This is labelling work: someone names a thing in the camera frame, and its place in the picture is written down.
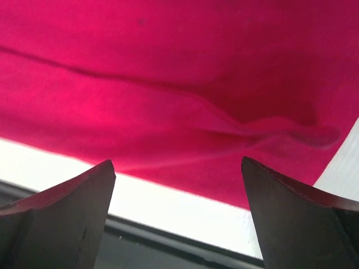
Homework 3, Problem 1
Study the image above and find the magenta t shirt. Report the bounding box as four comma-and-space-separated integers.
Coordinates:
1, 1, 358, 207

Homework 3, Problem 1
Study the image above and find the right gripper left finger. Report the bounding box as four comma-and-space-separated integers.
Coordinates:
1, 160, 116, 269

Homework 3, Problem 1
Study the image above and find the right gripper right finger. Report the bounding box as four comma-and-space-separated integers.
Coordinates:
241, 157, 358, 268

